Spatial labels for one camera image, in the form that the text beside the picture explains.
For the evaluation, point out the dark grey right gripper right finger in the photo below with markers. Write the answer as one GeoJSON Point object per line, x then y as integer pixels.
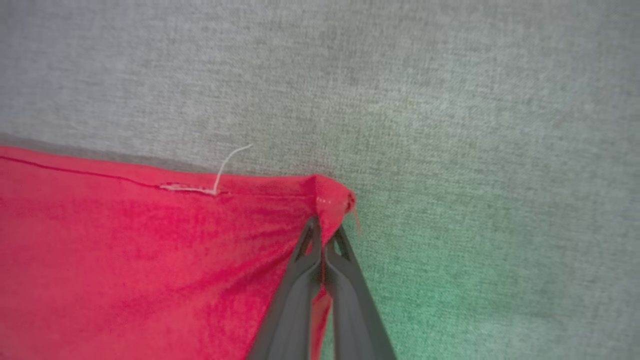
{"type": "Point", "coordinates": [357, 320]}

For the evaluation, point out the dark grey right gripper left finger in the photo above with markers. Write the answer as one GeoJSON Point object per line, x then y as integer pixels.
{"type": "Point", "coordinates": [290, 315]}

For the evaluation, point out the red jersey with white trim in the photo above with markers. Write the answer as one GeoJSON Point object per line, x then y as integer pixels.
{"type": "Point", "coordinates": [125, 250]}

